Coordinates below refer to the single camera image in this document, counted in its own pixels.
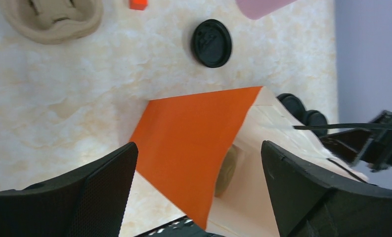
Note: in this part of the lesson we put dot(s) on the orange paper bag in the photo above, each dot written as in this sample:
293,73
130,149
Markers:
183,140

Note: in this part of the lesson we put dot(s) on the small orange cube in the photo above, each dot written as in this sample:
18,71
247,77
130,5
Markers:
138,4

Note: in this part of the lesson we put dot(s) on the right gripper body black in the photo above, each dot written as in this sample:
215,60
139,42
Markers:
377,151

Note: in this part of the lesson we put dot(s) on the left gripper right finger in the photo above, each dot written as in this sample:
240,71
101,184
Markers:
311,201

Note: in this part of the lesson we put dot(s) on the pink straw holder cup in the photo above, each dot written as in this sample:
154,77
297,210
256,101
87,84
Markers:
256,9

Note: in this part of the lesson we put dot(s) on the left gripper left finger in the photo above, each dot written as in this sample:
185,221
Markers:
88,201

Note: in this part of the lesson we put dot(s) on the brown pulp cup carrier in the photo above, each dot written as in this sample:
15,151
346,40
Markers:
53,21
226,171

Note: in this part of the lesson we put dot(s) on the black cup lid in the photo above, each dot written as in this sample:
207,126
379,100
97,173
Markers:
211,43
293,105
315,118

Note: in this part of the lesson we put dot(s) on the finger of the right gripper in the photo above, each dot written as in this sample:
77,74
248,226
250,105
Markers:
351,146

